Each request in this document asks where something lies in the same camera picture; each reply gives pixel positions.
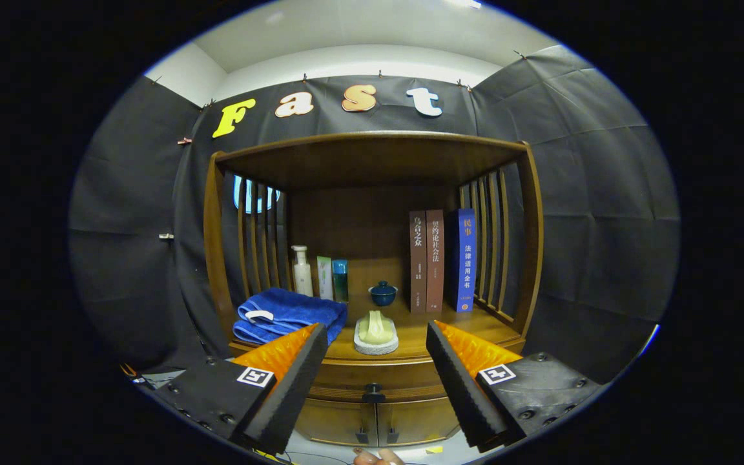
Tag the blue book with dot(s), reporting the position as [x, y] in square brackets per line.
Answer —
[467, 258]

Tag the light brown book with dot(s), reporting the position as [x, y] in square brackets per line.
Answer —
[435, 258]

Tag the white green tube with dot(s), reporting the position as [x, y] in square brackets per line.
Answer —
[325, 278]

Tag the white pump bottle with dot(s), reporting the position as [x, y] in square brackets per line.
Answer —
[302, 278]

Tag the pale green soap with dish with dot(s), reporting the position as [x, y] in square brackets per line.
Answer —
[376, 329]

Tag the wooden drawer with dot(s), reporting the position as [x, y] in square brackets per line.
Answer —
[352, 381]

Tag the dark brown book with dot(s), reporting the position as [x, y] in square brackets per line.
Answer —
[418, 258]

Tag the wooden countertop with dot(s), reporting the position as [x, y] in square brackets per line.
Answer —
[411, 336]

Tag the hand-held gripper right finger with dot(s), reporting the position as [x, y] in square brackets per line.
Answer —
[462, 394]

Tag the blue lidded teacup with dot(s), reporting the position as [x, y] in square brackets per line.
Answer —
[383, 296]

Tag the blue folded towel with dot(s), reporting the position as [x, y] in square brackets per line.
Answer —
[294, 310]

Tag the wooden cabinet door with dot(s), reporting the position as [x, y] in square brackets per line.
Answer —
[340, 423]
[417, 420]

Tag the wooden cabinet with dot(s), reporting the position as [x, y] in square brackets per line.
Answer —
[372, 161]

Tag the teal bottle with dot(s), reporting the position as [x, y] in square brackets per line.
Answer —
[340, 281]

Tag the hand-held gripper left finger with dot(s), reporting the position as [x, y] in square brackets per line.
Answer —
[294, 394]

